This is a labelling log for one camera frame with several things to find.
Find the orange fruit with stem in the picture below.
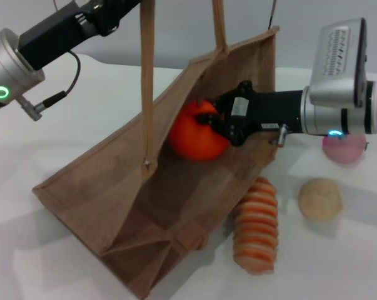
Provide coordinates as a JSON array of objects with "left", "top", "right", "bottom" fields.
[{"left": 168, "top": 99, "right": 230, "bottom": 162}]

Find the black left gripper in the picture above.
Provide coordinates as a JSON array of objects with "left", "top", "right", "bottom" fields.
[{"left": 18, "top": 0, "right": 143, "bottom": 71}]

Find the beige round bun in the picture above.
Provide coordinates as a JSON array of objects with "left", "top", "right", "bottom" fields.
[{"left": 298, "top": 177, "right": 344, "bottom": 221}]

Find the brown jute handbag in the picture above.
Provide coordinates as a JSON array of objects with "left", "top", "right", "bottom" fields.
[{"left": 31, "top": 0, "right": 281, "bottom": 299}]

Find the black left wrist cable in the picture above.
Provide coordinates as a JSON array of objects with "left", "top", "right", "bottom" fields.
[{"left": 19, "top": 49, "right": 82, "bottom": 121}]

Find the orange striped bread roll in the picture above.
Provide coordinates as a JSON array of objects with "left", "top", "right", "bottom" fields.
[{"left": 232, "top": 176, "right": 279, "bottom": 276}]

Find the pink peach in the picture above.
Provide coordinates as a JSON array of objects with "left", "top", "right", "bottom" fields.
[{"left": 321, "top": 134, "right": 369, "bottom": 165}]

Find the silver right wrist connector plug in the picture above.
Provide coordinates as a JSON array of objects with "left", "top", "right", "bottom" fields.
[{"left": 269, "top": 123, "right": 289, "bottom": 148}]

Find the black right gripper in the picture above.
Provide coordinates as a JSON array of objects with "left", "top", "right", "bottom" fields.
[{"left": 194, "top": 80, "right": 304, "bottom": 148}]

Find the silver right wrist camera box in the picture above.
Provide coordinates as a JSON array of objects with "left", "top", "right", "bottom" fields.
[{"left": 309, "top": 17, "right": 369, "bottom": 109}]

